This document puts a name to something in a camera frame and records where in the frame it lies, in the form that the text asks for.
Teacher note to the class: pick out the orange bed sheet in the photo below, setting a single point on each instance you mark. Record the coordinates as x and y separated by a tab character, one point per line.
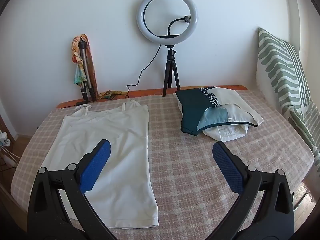
145	92

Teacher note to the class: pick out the green striped pillow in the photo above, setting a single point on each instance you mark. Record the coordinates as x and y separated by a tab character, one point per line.
280	62

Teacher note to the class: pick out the teal patterned folded garment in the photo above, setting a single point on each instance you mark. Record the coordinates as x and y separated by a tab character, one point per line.
192	107

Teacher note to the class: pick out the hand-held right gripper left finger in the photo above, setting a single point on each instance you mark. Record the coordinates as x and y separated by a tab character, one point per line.
96	167

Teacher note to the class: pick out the folded silver tripod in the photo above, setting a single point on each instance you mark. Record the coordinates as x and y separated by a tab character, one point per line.
86	65

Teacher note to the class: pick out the colourful printed scarf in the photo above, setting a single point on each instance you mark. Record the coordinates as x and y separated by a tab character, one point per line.
78	73

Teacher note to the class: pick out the white camisole top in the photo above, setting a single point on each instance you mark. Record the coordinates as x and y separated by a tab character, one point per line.
125	135

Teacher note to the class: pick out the checked pink blanket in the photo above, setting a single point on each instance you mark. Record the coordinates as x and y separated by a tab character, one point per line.
180	160

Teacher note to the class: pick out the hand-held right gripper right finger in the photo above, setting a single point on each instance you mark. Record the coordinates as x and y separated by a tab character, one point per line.
228	170

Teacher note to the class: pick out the black tripod stand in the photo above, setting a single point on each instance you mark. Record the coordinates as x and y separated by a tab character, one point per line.
170	62

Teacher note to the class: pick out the white power strip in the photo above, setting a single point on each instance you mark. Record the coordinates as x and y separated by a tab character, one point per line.
4	138

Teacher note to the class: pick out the folded teal and white clothes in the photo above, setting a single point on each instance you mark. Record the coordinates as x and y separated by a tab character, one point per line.
230	133

